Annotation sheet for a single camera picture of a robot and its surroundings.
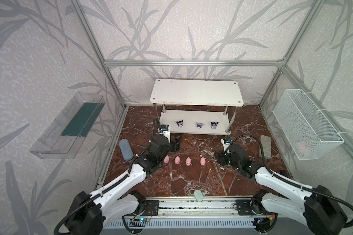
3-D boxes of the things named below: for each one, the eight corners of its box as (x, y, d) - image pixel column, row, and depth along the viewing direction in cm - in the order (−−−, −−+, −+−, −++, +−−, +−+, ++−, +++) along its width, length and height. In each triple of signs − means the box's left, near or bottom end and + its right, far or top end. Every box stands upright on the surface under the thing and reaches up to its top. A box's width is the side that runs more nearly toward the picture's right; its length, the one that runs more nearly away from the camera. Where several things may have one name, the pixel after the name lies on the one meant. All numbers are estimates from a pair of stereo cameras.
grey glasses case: (259, 157, 94) (261, 154, 91) (259, 137, 104) (261, 134, 101) (269, 160, 93) (272, 157, 90) (268, 139, 103) (271, 136, 99)
